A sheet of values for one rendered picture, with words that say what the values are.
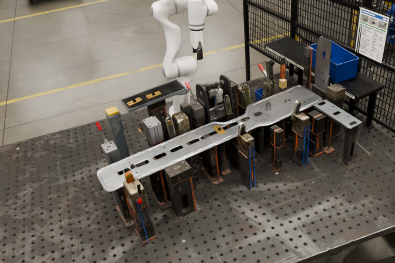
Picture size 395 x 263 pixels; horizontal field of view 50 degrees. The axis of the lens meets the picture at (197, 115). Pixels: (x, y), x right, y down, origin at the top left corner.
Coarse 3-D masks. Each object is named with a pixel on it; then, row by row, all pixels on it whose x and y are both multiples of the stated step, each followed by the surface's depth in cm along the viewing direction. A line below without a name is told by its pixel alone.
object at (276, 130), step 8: (272, 128) 236; (280, 128) 235; (272, 136) 238; (280, 136) 234; (272, 144) 241; (280, 144) 237; (272, 152) 246; (280, 152) 243; (272, 160) 248; (280, 160) 246; (272, 168) 250; (280, 168) 247
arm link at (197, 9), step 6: (192, 0) 209; (198, 0) 209; (204, 0) 212; (192, 6) 211; (198, 6) 210; (204, 6) 213; (192, 12) 212; (198, 12) 212; (204, 12) 214; (192, 18) 214; (198, 18) 214; (204, 18) 216; (192, 24) 216; (198, 24) 215
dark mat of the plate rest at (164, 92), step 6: (168, 84) 253; (174, 84) 252; (180, 84) 252; (150, 90) 249; (156, 90) 248; (162, 90) 248; (168, 90) 247; (174, 90) 246; (132, 96) 246; (138, 96) 245; (144, 96) 245; (156, 96) 243; (162, 96) 243; (126, 102) 241; (138, 102) 240; (144, 102) 239; (132, 108) 236
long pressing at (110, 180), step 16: (272, 96) 259; (288, 96) 258; (304, 96) 256; (256, 112) 248; (272, 112) 246; (288, 112) 245; (208, 128) 240; (160, 144) 232; (176, 144) 231; (192, 144) 230; (208, 144) 228; (128, 160) 224; (144, 160) 223; (160, 160) 222; (176, 160) 221; (112, 176) 215; (144, 176) 214
